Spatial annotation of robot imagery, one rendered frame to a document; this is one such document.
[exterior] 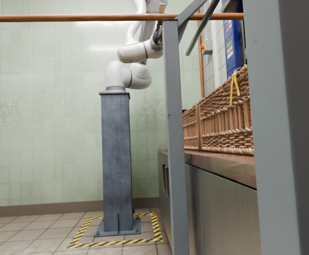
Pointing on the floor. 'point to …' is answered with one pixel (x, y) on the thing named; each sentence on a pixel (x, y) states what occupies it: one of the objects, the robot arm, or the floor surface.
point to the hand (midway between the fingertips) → (162, 17)
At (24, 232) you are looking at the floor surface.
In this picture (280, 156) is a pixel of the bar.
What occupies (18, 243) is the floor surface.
